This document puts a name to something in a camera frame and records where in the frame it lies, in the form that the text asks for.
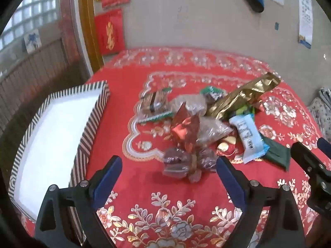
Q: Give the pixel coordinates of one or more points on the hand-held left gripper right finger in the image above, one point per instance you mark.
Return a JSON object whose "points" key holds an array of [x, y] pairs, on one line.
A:
{"points": [[230, 178]]}

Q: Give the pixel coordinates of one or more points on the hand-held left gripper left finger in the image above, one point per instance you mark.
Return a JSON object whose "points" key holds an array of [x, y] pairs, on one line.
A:
{"points": [[108, 180]]}

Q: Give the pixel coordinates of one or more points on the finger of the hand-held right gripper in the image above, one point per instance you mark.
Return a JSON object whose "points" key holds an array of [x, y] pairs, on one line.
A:
{"points": [[325, 146], [314, 168]]}

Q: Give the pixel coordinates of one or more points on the red gold candy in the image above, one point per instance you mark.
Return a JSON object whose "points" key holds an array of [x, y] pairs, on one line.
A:
{"points": [[226, 148]]}

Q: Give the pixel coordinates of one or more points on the dark green packet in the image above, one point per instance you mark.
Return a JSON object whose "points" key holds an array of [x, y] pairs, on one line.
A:
{"points": [[278, 155]]}

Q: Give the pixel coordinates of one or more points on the white blue snack packet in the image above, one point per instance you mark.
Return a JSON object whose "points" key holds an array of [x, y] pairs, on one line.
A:
{"points": [[248, 134]]}

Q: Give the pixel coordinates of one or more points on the clear bag of nuts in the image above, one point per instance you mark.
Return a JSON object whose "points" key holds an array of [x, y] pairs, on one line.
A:
{"points": [[214, 130]]}

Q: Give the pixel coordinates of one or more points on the clear packet of dates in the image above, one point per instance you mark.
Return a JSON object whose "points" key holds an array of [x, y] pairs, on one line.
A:
{"points": [[175, 160]]}

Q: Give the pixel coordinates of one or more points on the red foil packet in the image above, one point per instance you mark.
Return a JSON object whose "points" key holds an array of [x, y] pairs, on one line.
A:
{"points": [[185, 129]]}

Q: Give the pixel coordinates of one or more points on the black stick packet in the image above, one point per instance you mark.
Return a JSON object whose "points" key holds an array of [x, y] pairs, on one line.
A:
{"points": [[240, 111]]}

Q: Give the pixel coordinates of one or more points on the striped cardboard box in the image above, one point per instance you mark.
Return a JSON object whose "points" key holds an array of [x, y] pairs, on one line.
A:
{"points": [[51, 139]]}

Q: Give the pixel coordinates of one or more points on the gold foil bag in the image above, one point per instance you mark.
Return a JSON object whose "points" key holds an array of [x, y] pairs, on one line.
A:
{"points": [[243, 95]]}

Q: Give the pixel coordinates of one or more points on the green sauce cup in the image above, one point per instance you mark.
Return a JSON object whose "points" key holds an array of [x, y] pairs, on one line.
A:
{"points": [[210, 91]]}

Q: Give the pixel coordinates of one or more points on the clear biscuit packet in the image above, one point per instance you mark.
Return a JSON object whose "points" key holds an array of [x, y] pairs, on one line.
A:
{"points": [[153, 102]]}

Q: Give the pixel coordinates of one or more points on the floral fabric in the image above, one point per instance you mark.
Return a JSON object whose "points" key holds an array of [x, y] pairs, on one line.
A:
{"points": [[320, 116]]}

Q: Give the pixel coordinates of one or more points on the red floral tablecloth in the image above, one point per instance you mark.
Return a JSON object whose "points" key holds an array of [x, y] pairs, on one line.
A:
{"points": [[144, 186]]}

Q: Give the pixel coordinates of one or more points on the ribbed metal panel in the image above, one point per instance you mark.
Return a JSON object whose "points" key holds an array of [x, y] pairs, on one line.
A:
{"points": [[31, 77]]}

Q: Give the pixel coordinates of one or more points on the blue flower sticker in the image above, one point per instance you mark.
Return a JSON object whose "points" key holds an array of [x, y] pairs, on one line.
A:
{"points": [[32, 40]]}

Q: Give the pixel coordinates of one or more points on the glass block window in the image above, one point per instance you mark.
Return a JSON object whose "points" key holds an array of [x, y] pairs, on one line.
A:
{"points": [[33, 5]]}

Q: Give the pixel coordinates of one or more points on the wall calendar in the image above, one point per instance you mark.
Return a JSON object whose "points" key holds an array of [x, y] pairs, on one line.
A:
{"points": [[305, 13]]}

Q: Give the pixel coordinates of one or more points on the wooden door frame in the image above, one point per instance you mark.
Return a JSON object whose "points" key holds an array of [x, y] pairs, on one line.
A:
{"points": [[88, 31]]}

